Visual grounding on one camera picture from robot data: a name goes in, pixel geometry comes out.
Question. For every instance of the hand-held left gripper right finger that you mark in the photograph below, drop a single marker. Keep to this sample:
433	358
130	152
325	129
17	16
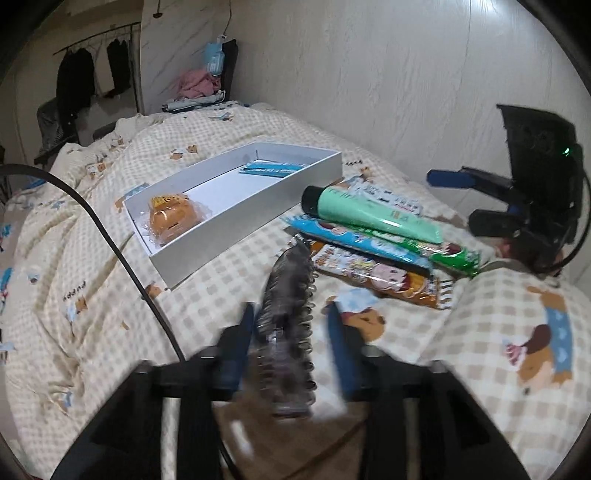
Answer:
344	355

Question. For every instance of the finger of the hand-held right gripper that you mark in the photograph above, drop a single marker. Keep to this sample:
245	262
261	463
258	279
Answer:
445	177
489	224

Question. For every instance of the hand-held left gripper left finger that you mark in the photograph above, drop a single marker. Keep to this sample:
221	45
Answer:
238	350

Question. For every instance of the green snack packet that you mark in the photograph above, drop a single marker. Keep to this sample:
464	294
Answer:
455	258

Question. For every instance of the white and blue snack packet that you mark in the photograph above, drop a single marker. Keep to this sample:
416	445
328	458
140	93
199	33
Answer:
397	201

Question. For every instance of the green tube with black cap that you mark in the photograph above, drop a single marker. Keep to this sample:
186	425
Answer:
369	212

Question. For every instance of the orange snack packet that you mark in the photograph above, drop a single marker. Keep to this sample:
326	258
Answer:
388	281

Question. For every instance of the blue snack packet with figure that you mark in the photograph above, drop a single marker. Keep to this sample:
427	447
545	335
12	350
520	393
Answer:
369	247

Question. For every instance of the bread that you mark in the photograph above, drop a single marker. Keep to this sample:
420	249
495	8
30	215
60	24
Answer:
173	217

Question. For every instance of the white cardboard box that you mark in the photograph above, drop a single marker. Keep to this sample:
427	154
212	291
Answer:
221	184

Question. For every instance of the narrow blue snack packet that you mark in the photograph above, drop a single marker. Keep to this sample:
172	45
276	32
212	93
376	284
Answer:
272	170

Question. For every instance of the person's right hand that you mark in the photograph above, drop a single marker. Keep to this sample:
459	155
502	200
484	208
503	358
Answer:
515	253

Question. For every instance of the black chair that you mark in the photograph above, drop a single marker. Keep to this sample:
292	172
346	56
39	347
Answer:
231	69

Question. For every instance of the cartoon print bed sheet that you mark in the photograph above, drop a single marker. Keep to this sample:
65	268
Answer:
7	249

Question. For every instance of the black stool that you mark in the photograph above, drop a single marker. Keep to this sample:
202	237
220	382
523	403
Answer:
104	131

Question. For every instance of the pink cloth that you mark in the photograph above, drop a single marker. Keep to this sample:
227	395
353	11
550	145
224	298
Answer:
196	83

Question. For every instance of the striped chair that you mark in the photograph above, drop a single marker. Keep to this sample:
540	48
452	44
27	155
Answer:
53	127

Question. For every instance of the white hanging garment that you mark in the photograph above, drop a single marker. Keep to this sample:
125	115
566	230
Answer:
99	78

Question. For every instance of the narrow black hanging clothes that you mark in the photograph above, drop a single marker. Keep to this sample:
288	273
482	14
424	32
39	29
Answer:
119	64

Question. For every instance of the black clothes rack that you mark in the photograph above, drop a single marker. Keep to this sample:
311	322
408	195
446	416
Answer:
92	40

